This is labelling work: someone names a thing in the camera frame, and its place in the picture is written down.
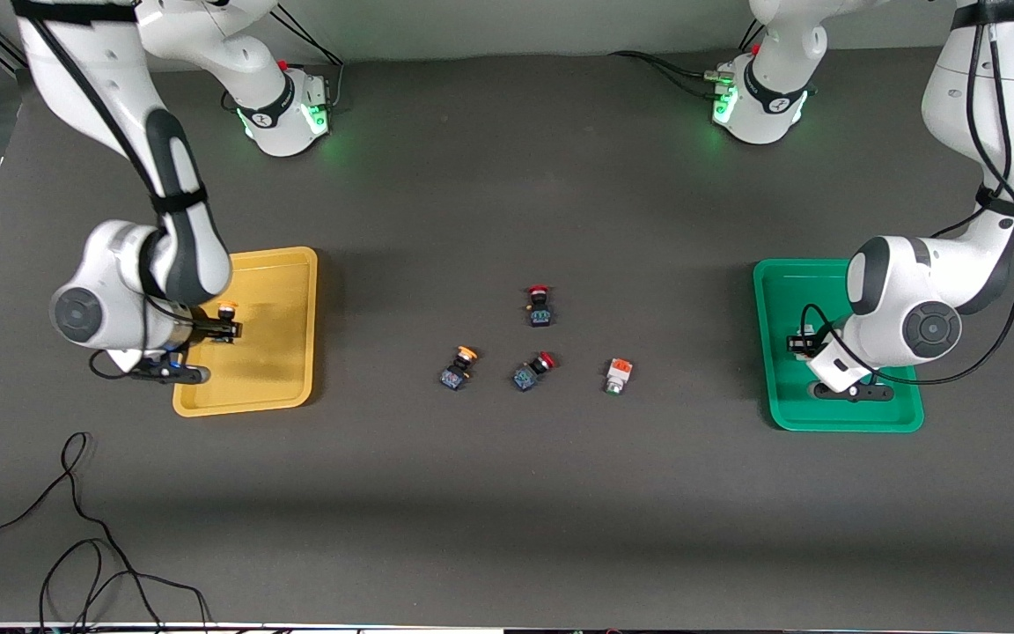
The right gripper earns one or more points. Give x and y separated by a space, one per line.
205 331

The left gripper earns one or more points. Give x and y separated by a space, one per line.
800 343

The yellow push button switch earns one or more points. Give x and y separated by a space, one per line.
458 370
226 309

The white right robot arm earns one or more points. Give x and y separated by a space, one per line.
111 273

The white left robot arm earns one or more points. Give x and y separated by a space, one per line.
903 299

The green plastic tray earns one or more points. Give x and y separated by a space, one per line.
789 291

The yellow plastic tray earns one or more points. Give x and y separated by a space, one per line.
278 370

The dark grey table cloth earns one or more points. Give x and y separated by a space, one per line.
507 528

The red push button switch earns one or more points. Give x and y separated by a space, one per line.
532 372
540 308

